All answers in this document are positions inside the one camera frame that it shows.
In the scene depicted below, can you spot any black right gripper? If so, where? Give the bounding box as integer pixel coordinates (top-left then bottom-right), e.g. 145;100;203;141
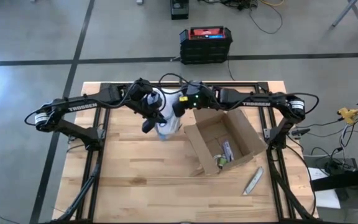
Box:
172;81;220;118

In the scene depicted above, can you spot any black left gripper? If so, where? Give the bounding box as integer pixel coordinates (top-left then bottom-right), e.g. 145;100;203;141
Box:
131;98;168;134

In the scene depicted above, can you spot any white mesh blue-zipper bag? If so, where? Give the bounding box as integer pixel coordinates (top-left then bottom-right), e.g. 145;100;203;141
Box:
146;88;183;141

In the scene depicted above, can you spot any brown cardboard box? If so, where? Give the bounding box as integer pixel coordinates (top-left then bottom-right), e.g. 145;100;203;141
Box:
183;108;267;177

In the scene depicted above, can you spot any white green cable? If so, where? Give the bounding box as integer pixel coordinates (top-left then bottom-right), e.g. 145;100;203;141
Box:
213;154;229;170

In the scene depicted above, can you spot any silver utility knife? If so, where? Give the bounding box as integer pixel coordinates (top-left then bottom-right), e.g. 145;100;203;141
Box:
242;166;264;196

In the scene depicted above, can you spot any red black toolbox stack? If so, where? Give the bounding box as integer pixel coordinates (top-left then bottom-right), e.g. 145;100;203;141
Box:
178;26;233;65

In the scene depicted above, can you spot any small black floor case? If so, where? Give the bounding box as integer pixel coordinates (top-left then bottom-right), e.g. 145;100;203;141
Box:
170;0;190;21

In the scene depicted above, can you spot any yellow plug connector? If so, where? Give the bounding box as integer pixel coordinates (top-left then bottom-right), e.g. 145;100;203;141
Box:
336;107;358;125

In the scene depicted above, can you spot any white paper sheet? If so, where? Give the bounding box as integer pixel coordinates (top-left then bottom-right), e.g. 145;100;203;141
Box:
308;167;342;210

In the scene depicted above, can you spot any grey table leg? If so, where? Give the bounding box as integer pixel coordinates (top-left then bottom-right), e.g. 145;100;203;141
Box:
331;0;358;29

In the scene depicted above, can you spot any black flat bar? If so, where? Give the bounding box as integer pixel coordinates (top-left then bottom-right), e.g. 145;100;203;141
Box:
309;166;358;193

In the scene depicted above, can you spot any black toolbox cable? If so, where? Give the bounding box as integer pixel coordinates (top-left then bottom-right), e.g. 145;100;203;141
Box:
226;52;236;82

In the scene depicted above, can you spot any black floor cable bundle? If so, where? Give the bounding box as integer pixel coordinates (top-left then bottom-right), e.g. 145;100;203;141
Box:
197;0;284;35

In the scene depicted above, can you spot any black aluminium table frame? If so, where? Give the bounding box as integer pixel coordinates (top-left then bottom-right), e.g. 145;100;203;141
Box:
50;81;319;224

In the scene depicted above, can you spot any yellow floor cable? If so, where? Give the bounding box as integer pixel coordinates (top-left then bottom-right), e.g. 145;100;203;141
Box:
258;0;285;7

